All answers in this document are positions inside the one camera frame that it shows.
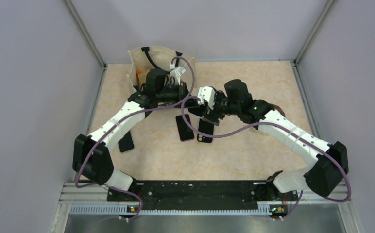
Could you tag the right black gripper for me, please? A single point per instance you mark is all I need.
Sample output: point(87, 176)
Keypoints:
point(218, 96)

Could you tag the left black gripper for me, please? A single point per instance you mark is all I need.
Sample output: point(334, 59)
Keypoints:
point(182, 90)

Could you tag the black phone case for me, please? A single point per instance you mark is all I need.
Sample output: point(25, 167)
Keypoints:
point(206, 128)

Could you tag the black smartphone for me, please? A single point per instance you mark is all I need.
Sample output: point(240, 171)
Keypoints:
point(185, 133)

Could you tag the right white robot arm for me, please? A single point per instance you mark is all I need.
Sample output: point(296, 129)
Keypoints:
point(326, 163)

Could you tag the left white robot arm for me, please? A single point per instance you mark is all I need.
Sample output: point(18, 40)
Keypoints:
point(92, 153)

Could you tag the black phone at left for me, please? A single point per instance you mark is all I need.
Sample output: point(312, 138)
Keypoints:
point(126, 144)

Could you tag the paper cup with label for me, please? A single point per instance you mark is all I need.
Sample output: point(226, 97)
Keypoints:
point(277, 109)

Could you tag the beige canvas tote bag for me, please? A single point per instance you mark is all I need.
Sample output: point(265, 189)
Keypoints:
point(160, 55)

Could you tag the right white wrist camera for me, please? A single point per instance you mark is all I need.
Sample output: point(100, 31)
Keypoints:
point(206, 96)

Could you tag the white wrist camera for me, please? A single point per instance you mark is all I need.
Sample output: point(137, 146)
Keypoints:
point(206, 96)
point(177, 75)

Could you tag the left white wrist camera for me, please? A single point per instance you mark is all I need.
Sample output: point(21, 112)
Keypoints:
point(177, 75)

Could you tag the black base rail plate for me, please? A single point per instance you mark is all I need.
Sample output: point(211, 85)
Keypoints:
point(202, 195)

